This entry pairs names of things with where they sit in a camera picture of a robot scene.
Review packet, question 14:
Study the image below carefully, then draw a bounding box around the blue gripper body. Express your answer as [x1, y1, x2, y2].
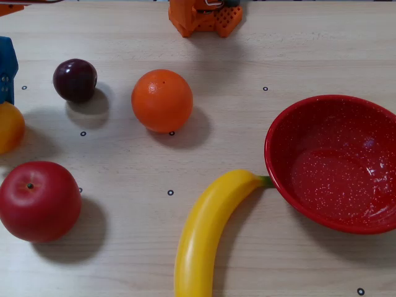
[0, 36, 19, 75]

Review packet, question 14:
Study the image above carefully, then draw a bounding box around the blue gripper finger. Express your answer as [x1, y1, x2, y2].
[0, 72, 15, 106]

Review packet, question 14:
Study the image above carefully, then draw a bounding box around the yellow-orange peach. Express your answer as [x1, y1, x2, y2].
[0, 101, 26, 155]

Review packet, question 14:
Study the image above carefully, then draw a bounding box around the orange robot base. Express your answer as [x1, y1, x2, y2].
[168, 0, 244, 38]

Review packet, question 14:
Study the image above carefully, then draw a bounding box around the red speckled bowl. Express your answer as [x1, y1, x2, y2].
[264, 94, 396, 235]

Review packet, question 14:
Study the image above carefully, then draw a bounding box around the dark purple plum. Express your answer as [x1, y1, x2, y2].
[52, 58, 98, 104]

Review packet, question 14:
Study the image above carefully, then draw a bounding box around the red apple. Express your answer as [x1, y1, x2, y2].
[0, 160, 83, 244]

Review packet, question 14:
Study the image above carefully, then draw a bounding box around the orange fruit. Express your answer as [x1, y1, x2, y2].
[131, 69, 194, 134]

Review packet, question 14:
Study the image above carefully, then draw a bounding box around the yellow banana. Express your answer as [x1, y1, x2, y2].
[174, 168, 275, 297]

